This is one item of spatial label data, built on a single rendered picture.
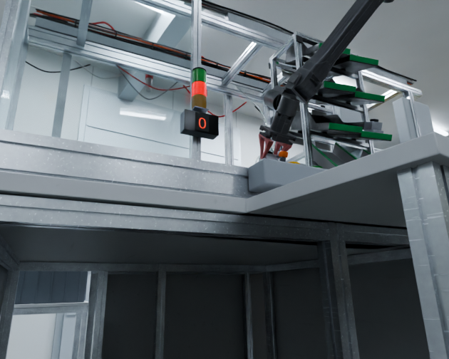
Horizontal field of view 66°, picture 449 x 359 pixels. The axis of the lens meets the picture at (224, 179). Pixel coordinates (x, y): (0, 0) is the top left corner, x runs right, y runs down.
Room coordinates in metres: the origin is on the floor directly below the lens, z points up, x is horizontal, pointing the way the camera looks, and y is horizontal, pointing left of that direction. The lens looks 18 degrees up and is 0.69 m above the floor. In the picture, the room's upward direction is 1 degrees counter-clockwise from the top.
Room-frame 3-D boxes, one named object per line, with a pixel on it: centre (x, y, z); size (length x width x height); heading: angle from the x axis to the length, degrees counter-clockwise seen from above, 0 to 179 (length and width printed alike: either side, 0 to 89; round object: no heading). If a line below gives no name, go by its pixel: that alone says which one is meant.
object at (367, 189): (0.91, -0.42, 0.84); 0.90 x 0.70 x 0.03; 124
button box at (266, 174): (0.79, -0.16, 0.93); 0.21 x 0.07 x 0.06; 117
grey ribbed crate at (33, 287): (2.56, 1.35, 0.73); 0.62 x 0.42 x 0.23; 117
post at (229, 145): (2.19, -0.04, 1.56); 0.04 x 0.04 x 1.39; 27
